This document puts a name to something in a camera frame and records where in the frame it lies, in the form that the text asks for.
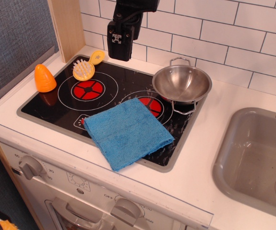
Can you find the grey oven door handle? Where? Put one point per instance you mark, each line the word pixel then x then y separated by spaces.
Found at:
pixel 79 216

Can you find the orange toy carrot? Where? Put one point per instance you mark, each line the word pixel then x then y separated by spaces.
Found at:
pixel 44 80

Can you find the blue towel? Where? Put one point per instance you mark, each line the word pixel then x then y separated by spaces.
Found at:
pixel 126 133

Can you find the yellow dish brush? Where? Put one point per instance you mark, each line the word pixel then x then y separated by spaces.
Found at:
pixel 84 70

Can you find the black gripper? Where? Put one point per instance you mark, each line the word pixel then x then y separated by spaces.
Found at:
pixel 125 27

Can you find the grey oven knob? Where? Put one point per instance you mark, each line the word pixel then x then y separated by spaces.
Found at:
pixel 126 211
pixel 30 167

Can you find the orange fuzzy object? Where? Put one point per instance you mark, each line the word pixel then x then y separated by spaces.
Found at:
pixel 6 225

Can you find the black toy stove top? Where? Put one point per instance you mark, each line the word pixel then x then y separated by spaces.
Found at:
pixel 65 108

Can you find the right grey oven knob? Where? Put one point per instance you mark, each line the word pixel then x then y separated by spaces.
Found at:
pixel 126 211

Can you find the grey sink basin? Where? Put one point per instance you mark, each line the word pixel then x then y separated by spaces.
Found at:
pixel 245 168

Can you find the left grey oven knob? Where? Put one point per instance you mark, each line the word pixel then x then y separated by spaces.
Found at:
pixel 30 167

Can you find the steel bowl with handles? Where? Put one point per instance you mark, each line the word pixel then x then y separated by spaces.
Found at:
pixel 182 84

